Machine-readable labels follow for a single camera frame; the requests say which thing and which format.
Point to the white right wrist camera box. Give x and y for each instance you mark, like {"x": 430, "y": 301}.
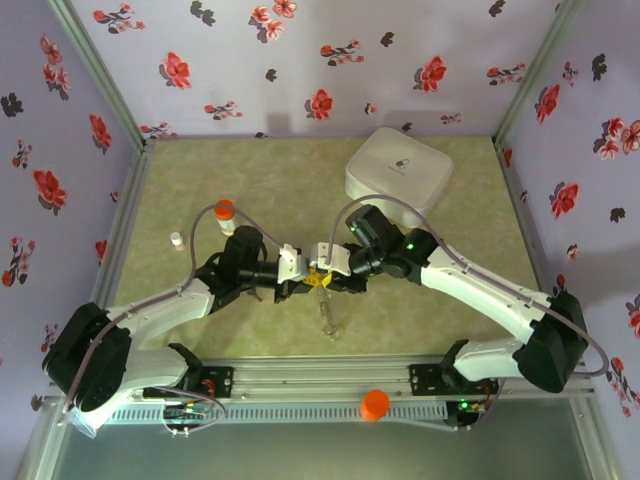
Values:
{"x": 337, "y": 257}

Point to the aluminium side rail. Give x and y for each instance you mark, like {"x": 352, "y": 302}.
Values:
{"x": 125, "y": 225}
{"x": 536, "y": 250}

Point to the aluminium frame post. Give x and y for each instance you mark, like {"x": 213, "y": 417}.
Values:
{"x": 534, "y": 75}
{"x": 102, "y": 75}

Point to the small white pink bottle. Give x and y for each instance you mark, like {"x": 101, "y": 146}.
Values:
{"x": 177, "y": 241}

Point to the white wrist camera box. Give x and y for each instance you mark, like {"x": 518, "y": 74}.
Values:
{"x": 337, "y": 257}
{"x": 292, "y": 262}

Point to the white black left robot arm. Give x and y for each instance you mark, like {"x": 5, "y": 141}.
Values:
{"x": 160, "y": 310}

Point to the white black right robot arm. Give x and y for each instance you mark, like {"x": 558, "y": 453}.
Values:
{"x": 480, "y": 285}

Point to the loose orange bottle cap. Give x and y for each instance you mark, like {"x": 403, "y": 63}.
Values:
{"x": 375, "y": 405}

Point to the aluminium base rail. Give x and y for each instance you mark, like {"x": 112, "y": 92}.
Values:
{"x": 325, "y": 375}

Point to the white zippered pill case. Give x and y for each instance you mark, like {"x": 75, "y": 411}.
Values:
{"x": 400, "y": 170}

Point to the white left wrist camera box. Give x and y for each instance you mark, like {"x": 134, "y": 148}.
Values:
{"x": 292, "y": 262}

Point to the orange capped pill bottle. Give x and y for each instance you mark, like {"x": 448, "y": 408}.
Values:
{"x": 224, "y": 207}

